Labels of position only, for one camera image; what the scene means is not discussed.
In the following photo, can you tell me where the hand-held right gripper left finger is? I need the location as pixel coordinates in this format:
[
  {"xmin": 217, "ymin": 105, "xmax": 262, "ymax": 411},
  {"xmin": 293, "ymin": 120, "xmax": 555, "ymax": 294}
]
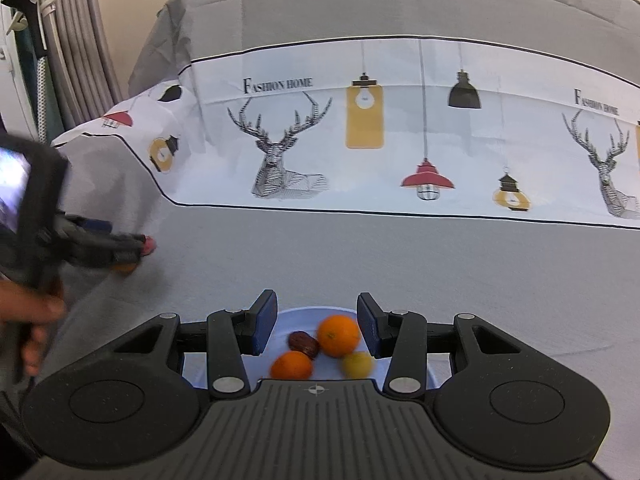
[{"xmin": 112, "ymin": 288, "xmax": 279, "ymax": 397}]

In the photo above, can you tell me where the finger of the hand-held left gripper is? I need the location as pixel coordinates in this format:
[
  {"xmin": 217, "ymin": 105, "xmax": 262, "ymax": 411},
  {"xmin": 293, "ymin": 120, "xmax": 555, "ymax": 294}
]
[
  {"xmin": 55, "ymin": 214, "xmax": 113, "ymax": 239},
  {"xmin": 62, "ymin": 232, "xmax": 147, "ymax": 271}
]

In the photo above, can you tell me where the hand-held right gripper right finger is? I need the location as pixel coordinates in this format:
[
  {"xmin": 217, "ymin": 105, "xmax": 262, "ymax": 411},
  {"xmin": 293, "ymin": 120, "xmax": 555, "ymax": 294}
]
[{"xmin": 356, "ymin": 291, "xmax": 526, "ymax": 395}]

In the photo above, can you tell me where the tangerine with dark stem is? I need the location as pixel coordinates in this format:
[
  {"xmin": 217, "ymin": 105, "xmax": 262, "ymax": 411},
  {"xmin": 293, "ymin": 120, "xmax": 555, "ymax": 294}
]
[{"xmin": 317, "ymin": 314, "xmax": 362, "ymax": 358}]

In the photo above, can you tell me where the light blue plate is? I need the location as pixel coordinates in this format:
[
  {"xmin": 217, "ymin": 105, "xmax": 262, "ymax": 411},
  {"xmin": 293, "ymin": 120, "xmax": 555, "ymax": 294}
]
[{"xmin": 180, "ymin": 306, "xmax": 442, "ymax": 391}]

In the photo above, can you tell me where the pale yellow small fruit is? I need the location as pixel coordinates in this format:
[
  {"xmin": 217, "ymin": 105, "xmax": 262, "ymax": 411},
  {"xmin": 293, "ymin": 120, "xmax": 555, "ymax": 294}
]
[{"xmin": 341, "ymin": 351, "xmax": 374, "ymax": 380}]

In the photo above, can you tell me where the glossy orange fruit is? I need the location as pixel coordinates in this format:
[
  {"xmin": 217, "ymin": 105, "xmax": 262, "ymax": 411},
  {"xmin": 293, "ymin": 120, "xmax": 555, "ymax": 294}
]
[{"xmin": 270, "ymin": 351, "xmax": 314, "ymax": 380}]

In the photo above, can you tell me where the person's left hand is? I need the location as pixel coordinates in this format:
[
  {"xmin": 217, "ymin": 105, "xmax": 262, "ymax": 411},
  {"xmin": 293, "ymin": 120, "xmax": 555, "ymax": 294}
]
[{"xmin": 0, "ymin": 277, "xmax": 67, "ymax": 377}]

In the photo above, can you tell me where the dark red date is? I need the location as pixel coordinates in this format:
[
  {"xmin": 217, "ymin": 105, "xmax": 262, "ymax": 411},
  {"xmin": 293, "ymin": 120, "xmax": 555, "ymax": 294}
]
[{"xmin": 288, "ymin": 331, "xmax": 321, "ymax": 359}]

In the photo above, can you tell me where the grey white printed bed sheet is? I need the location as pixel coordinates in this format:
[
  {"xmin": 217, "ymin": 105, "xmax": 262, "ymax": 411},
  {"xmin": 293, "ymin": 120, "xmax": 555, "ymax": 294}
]
[{"xmin": 45, "ymin": 0, "xmax": 640, "ymax": 480}]

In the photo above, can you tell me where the dark green cloth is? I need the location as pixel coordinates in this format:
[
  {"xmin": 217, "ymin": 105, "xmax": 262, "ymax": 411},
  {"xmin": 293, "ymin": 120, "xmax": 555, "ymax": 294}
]
[{"xmin": 17, "ymin": 25, "xmax": 63, "ymax": 142}]

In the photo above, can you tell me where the grey striped curtain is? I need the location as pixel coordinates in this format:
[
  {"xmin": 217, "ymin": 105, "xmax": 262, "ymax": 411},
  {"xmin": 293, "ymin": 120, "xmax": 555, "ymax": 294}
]
[{"xmin": 37, "ymin": 0, "xmax": 123, "ymax": 136}]

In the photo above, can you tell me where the black hanging object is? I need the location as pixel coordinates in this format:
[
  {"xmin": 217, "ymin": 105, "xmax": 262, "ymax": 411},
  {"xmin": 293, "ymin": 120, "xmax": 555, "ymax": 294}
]
[{"xmin": 0, "ymin": 0, "xmax": 48, "ymax": 56}]

